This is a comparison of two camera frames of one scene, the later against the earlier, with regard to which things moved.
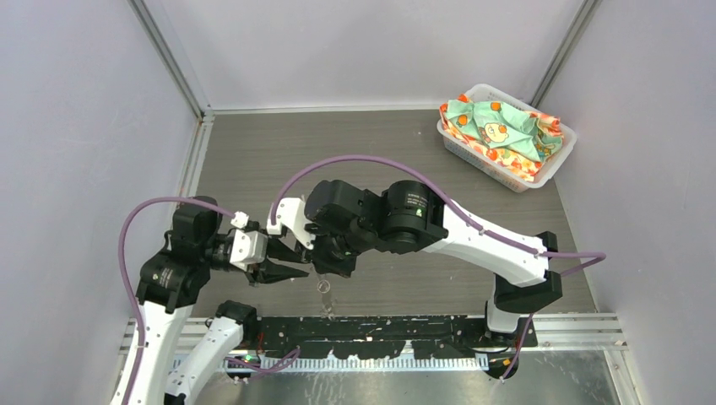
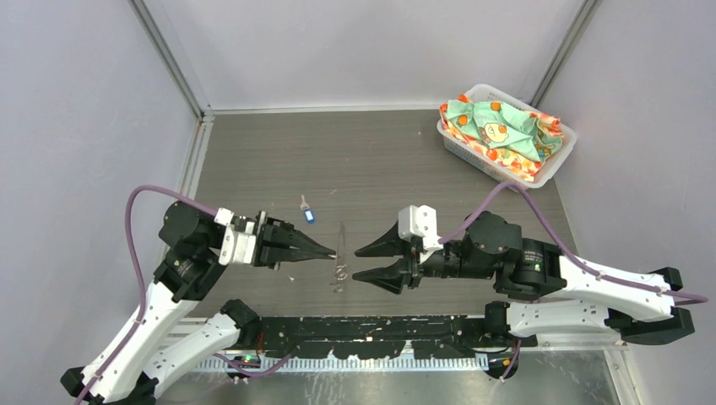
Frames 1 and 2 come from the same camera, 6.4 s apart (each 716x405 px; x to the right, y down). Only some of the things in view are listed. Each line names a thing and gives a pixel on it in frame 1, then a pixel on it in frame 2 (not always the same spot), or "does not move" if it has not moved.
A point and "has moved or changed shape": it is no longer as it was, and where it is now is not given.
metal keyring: [318, 283] has moved or changed shape
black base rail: [387, 337] does not move
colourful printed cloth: [515, 140] does not move
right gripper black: [323, 265] → [392, 277]
